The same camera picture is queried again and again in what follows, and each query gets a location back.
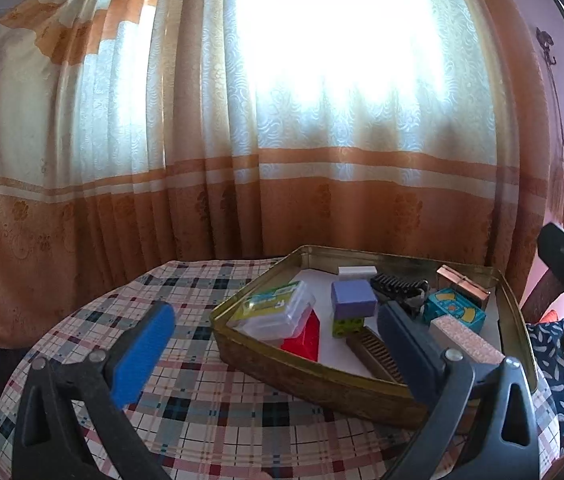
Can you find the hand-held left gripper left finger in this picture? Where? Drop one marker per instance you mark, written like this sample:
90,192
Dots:
144,355

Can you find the navy feather print cushion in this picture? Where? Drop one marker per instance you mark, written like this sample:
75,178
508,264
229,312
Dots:
552,360

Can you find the purple block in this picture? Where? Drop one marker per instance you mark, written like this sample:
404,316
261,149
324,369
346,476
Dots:
352,297

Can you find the cream and orange curtain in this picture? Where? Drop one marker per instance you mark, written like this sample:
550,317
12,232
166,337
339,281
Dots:
162,160

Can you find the white charger plug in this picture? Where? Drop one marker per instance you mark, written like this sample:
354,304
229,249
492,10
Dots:
357,272

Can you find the red toy brick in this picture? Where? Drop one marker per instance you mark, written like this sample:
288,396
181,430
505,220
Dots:
304,342

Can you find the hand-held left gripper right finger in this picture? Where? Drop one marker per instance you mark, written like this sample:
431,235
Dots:
409,355

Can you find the pink patterned box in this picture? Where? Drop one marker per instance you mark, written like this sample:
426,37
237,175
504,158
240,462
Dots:
472,342

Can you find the gold metal tin tray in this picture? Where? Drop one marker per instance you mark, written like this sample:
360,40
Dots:
312,385

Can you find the orange cloth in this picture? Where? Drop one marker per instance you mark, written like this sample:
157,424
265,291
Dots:
552,316

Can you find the brown wooden chair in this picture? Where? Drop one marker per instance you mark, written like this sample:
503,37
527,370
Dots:
542,292

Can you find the black hair clip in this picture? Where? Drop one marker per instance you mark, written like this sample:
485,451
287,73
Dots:
392,285

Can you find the white paper liner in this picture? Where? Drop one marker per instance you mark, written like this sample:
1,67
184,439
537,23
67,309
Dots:
334,355

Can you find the clear plastic box green label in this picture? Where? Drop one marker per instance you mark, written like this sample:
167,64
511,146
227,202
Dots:
272,310

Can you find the copper coloured box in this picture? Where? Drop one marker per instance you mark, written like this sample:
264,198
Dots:
462,280

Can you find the brown comb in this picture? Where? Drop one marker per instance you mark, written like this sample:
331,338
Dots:
377,352

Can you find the green toy brick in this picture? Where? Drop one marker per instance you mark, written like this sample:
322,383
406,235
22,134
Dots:
347,327

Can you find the teal patterned box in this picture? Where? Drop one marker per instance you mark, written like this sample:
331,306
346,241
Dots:
454,310

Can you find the metal wall hook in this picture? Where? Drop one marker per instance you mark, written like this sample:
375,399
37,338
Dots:
544,37

